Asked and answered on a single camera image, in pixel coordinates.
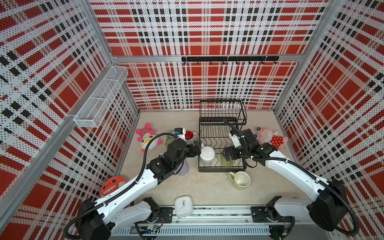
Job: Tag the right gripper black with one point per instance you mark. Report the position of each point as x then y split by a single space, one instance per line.
232 149

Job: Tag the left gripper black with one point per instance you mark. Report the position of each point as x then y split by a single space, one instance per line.
191 153

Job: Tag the lilac plastic cup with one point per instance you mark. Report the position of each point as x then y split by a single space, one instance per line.
183 169

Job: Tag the green transparent glass mug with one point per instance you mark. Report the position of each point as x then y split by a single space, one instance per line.
226 163

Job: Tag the white ceramic mug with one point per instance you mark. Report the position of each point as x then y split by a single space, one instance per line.
207 155

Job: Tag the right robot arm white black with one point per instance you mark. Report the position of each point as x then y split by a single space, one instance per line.
327 205

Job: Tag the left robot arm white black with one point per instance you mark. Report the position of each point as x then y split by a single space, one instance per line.
97 220

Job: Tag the tall green glass cup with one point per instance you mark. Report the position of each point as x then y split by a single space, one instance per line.
169 141

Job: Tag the pink pig plush red dress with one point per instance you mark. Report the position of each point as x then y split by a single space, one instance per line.
266 135

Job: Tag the ribbed grey-green cup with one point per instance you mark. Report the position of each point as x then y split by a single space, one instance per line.
173 132

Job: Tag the white mug red inside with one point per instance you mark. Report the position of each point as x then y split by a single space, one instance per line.
191 136

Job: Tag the light green ceramic mug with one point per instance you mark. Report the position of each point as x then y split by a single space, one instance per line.
240 180

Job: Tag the pink white owl plush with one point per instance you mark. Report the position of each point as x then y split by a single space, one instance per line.
146 134

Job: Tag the white square alarm clock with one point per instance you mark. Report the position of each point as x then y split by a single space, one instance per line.
183 207

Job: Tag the red monster plush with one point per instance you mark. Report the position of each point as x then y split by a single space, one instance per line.
111 185

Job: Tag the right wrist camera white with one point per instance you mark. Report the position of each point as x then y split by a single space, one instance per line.
235 140

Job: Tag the black wire dish rack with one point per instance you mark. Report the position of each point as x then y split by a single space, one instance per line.
217 118

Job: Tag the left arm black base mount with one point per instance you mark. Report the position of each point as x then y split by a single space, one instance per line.
163 215

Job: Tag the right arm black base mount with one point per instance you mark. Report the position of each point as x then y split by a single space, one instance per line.
264 214

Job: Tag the black wall hook rail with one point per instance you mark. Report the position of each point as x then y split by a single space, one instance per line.
225 59

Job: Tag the white wire wall basket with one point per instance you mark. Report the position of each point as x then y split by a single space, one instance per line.
97 105

